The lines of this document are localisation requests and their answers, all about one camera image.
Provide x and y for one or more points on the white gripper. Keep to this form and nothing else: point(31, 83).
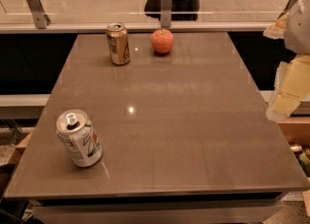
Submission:
point(298, 29)

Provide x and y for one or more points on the orange brown soda can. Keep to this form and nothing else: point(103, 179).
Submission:
point(118, 44)

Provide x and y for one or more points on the white green soda can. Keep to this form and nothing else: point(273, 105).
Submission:
point(75, 130)

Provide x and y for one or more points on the cans in side box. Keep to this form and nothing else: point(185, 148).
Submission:
point(301, 157)

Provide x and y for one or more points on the black office chair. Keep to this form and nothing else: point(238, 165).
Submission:
point(181, 9)

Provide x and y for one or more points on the red apple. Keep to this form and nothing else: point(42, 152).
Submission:
point(162, 40)

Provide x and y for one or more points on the middle metal railing bracket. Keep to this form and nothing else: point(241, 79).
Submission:
point(166, 13)

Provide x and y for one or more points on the left metal railing bracket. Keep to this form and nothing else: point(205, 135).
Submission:
point(40, 17)

